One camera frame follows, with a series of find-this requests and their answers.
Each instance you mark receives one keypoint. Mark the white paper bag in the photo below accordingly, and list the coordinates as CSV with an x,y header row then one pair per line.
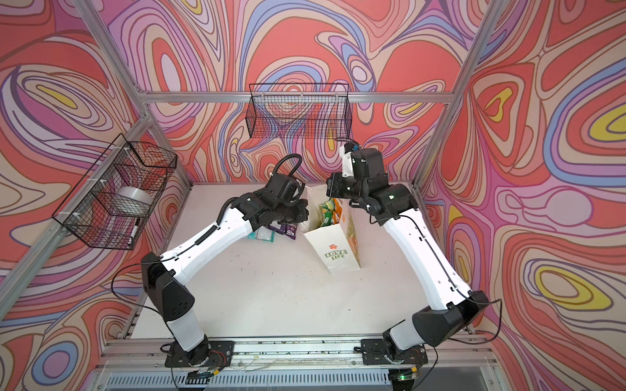
x,y
336,245

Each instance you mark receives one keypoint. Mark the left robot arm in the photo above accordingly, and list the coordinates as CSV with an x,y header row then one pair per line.
x,y
165,277

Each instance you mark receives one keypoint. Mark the black wire basket left wall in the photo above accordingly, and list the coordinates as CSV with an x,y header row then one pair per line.
x,y
102,220

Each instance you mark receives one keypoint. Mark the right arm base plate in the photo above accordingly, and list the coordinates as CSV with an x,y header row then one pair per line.
x,y
382,352

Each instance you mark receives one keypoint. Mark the green yellow Fox's candy bag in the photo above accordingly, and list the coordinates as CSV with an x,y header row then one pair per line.
x,y
331,212

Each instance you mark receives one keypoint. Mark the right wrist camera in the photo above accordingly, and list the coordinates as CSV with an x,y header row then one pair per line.
x,y
346,151

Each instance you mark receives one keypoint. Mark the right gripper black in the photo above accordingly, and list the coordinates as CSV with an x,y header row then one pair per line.
x,y
333,183

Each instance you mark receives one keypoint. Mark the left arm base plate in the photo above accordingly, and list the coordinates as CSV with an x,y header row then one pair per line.
x,y
215,354

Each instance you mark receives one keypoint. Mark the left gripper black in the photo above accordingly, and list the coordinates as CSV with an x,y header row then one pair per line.
x,y
303,211

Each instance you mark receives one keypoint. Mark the black wire basket back wall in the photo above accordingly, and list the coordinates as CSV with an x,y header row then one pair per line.
x,y
299,110

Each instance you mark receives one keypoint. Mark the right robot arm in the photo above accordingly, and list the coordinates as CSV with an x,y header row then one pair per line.
x,y
452,303

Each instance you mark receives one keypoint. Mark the teal snack bag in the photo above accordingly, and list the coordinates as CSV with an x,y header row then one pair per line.
x,y
262,234

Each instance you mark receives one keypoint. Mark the black wire basket wall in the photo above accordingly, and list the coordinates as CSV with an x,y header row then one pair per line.
x,y
299,110
102,220

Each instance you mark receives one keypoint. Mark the purple snack bag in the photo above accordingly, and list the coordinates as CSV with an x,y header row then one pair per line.
x,y
287,230

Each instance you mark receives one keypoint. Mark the silver tape roll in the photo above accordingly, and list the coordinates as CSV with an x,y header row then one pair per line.
x,y
135,194

